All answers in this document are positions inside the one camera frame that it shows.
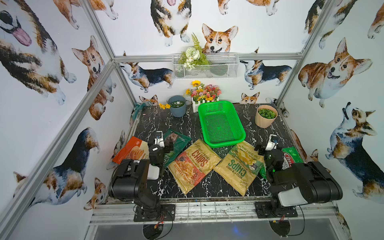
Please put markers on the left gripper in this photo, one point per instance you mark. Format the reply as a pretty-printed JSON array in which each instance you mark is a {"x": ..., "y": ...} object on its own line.
[{"x": 166, "y": 144}]

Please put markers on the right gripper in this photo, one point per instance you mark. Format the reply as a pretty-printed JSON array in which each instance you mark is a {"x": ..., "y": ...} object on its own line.
[{"x": 263, "y": 149}]

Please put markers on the red cream cassava chips bag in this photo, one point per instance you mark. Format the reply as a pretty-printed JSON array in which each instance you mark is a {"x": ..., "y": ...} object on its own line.
[{"x": 135, "y": 149}]

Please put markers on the yellow chips bag green label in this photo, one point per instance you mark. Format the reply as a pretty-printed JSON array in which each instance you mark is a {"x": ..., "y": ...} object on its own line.
[{"x": 240, "y": 166}]

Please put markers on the green white Cimba cassava bag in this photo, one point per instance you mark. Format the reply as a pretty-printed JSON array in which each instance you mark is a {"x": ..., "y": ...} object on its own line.
[{"x": 291, "y": 156}]

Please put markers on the yellow chips bag red label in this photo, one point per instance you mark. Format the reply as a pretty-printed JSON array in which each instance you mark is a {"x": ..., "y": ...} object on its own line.
[{"x": 192, "y": 165}]

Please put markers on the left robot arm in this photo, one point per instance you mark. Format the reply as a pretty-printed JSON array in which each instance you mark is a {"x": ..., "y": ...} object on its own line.
[{"x": 136, "y": 164}]

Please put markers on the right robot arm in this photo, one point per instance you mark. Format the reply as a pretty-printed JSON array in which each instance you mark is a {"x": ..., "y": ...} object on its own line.
[{"x": 298, "y": 185}]

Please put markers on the dark green Real chips bag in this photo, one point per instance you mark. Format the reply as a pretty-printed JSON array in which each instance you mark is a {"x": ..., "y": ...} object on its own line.
[{"x": 179, "y": 141}]

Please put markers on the green plastic basket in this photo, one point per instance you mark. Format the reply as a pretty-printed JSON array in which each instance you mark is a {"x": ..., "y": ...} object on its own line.
[{"x": 221, "y": 125}]

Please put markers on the beige pot with green plant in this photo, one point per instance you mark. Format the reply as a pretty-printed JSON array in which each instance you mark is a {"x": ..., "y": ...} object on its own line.
[{"x": 265, "y": 116}]

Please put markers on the yellow flowers with teal ribbon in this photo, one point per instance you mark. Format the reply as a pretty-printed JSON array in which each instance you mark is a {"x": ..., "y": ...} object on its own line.
[{"x": 140, "y": 107}]

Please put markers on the grey blue plant pot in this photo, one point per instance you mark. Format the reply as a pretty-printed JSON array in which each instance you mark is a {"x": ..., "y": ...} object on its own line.
[{"x": 177, "y": 106}]

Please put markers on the flowers in white fence box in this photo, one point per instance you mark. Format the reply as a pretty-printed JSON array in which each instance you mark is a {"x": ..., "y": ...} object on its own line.
[{"x": 201, "y": 93}]

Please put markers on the white flower green fern bouquet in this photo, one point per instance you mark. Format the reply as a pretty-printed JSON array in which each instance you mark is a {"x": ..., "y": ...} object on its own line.
[{"x": 193, "y": 57}]

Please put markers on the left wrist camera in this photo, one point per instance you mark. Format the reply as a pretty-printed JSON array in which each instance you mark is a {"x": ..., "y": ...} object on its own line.
[{"x": 159, "y": 139}]

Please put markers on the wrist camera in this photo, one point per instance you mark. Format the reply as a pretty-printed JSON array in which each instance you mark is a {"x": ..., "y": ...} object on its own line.
[
  {"x": 159, "y": 139},
  {"x": 272, "y": 142}
]

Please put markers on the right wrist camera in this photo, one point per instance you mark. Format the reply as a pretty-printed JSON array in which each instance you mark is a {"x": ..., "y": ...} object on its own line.
[{"x": 272, "y": 142}]

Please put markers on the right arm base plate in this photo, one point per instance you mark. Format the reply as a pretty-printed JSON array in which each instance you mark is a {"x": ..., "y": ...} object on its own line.
[{"x": 266, "y": 210}]

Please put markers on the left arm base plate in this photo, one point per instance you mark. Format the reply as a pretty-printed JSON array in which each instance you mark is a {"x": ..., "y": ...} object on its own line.
[{"x": 161, "y": 213}]

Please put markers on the aluminium front rail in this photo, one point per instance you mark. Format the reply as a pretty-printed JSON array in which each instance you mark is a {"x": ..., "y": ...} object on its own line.
[{"x": 207, "y": 212}]

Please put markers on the white wire wall basket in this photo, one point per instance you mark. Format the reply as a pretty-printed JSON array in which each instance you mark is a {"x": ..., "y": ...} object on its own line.
[{"x": 222, "y": 66}]

